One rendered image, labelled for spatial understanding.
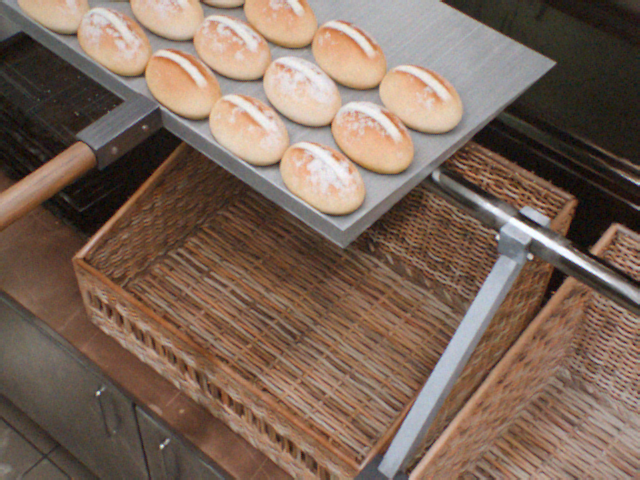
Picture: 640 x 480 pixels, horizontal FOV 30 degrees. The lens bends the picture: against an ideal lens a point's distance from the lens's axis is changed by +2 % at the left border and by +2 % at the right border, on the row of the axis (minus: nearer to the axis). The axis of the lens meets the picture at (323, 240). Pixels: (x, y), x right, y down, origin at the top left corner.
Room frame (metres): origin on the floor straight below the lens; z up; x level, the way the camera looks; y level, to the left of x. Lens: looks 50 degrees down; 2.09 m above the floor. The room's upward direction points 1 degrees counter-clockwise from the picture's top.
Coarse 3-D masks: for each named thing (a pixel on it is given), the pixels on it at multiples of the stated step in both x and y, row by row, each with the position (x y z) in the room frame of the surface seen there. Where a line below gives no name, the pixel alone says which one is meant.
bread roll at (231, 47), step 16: (224, 16) 1.05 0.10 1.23; (208, 32) 1.03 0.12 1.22; (224, 32) 1.02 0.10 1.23; (240, 32) 1.02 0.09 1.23; (256, 32) 1.03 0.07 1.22; (208, 48) 1.02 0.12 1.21; (224, 48) 1.01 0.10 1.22; (240, 48) 1.01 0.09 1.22; (256, 48) 1.01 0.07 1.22; (208, 64) 1.02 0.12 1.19; (224, 64) 1.00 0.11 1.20; (240, 64) 1.00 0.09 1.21; (256, 64) 1.00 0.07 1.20
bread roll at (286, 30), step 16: (256, 0) 1.09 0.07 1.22; (272, 0) 1.08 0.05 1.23; (288, 0) 1.08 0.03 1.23; (304, 0) 1.09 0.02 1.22; (256, 16) 1.08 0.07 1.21; (272, 16) 1.07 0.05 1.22; (288, 16) 1.06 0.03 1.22; (304, 16) 1.06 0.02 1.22; (272, 32) 1.06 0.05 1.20; (288, 32) 1.05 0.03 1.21; (304, 32) 1.05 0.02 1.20
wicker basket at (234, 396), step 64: (192, 192) 1.29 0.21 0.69; (512, 192) 1.16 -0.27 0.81; (128, 256) 1.18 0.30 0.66; (192, 256) 1.24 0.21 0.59; (320, 256) 1.23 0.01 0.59; (384, 256) 1.23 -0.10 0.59; (448, 256) 1.17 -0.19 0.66; (128, 320) 1.05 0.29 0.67; (192, 320) 1.10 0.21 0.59; (256, 320) 1.10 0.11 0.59; (320, 320) 1.10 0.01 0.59; (384, 320) 1.10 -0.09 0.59; (448, 320) 1.10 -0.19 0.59; (512, 320) 1.02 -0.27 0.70; (192, 384) 0.97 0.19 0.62; (256, 384) 0.98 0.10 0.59; (320, 384) 0.98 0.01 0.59; (384, 384) 0.98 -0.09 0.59; (256, 448) 0.88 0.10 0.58; (320, 448) 0.80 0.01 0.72; (384, 448) 0.79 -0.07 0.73
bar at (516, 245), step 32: (448, 192) 0.84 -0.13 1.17; (480, 192) 0.83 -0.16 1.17; (512, 224) 0.79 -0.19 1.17; (544, 224) 0.79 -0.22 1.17; (512, 256) 0.77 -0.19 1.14; (544, 256) 0.76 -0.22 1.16; (576, 256) 0.74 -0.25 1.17; (608, 288) 0.71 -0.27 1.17; (480, 320) 0.73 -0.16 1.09; (448, 352) 0.71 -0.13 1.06; (448, 384) 0.69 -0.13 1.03; (416, 416) 0.67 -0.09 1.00; (416, 448) 0.66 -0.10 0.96
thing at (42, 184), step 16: (80, 144) 0.88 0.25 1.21; (64, 160) 0.85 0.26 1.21; (80, 160) 0.86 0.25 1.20; (96, 160) 0.87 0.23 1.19; (32, 176) 0.83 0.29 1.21; (48, 176) 0.83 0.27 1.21; (64, 176) 0.84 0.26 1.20; (16, 192) 0.81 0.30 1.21; (32, 192) 0.82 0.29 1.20; (48, 192) 0.82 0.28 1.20; (0, 208) 0.79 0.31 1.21; (16, 208) 0.80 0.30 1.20; (32, 208) 0.81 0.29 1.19; (0, 224) 0.78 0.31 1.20
